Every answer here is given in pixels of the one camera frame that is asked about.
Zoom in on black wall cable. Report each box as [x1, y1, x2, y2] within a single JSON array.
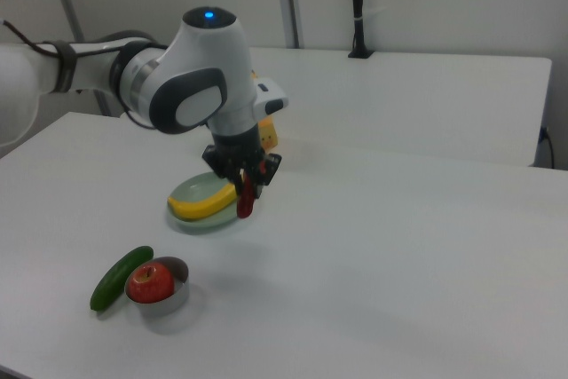
[[539, 125, 556, 170]]

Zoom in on red toy apple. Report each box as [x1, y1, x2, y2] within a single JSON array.
[[126, 263, 176, 304]]

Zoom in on green toy cucumber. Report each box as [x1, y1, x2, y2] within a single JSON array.
[[90, 245, 154, 312]]

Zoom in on grey cable strap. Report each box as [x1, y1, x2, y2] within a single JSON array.
[[52, 41, 79, 94]]

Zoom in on red toy chili pepper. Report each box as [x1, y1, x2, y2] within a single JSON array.
[[236, 161, 267, 219]]

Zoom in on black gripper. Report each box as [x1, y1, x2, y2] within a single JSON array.
[[201, 124, 283, 199]]

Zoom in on dark braided robot cable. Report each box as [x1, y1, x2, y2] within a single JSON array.
[[1, 19, 61, 57]]

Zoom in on grey round bowl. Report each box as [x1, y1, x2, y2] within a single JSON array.
[[123, 256, 191, 319]]

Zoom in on orange plush toy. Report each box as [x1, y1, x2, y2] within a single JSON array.
[[250, 68, 280, 149]]

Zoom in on light green plastic plate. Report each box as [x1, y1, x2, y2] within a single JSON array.
[[166, 170, 249, 236]]

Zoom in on yellow paper plush tag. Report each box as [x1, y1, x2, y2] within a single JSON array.
[[259, 121, 280, 150]]

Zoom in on yellow toy banana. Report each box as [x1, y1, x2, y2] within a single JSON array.
[[167, 181, 241, 221]]

